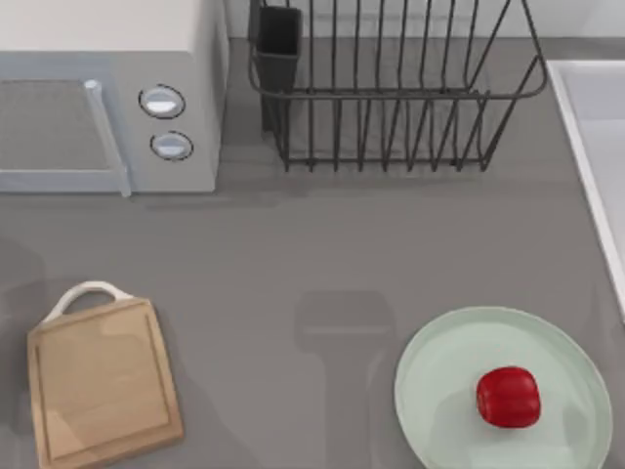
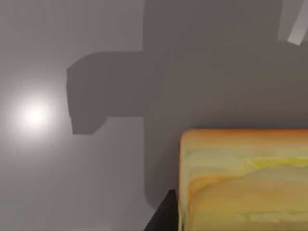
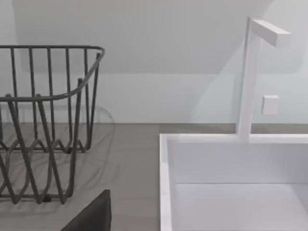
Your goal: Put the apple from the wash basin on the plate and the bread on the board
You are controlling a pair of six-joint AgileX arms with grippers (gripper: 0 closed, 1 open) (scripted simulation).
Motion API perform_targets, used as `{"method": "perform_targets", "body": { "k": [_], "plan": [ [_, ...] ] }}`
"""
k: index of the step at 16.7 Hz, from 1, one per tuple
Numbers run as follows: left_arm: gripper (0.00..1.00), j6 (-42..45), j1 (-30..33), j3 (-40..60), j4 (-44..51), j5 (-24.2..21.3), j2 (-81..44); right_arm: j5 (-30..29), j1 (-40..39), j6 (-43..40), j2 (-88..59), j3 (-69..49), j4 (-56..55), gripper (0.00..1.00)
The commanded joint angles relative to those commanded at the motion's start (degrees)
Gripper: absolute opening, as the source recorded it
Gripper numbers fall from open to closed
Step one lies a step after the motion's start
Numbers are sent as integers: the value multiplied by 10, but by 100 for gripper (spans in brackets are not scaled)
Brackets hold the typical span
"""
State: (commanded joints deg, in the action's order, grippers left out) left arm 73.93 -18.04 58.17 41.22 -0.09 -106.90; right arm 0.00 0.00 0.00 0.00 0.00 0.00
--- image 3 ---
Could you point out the white sink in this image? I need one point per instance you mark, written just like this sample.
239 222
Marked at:
231 183

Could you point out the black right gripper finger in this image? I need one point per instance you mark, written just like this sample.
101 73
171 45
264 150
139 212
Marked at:
96 214

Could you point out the small white square knob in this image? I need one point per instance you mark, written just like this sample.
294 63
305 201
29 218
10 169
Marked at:
270 105

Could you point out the tall white tap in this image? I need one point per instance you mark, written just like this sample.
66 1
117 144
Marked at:
250 84

